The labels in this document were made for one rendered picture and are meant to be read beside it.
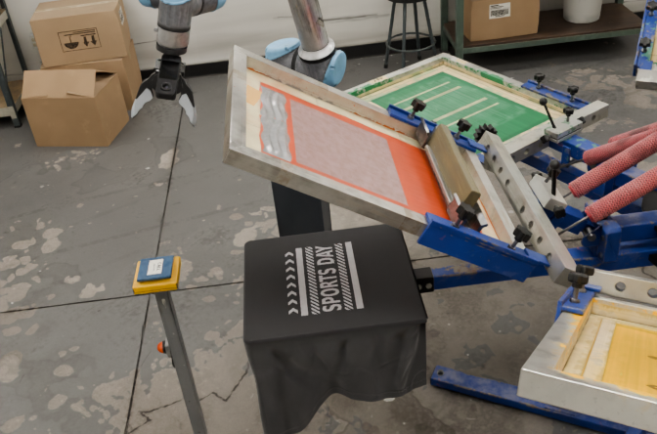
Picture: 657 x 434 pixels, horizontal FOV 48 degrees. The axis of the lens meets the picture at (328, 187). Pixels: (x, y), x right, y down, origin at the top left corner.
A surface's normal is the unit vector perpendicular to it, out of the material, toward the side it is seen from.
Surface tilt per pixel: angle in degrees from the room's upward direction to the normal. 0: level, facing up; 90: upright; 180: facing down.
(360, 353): 94
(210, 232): 0
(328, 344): 95
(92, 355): 0
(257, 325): 0
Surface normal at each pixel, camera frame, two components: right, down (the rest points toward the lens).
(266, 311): -0.09, -0.84
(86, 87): -0.18, -0.15
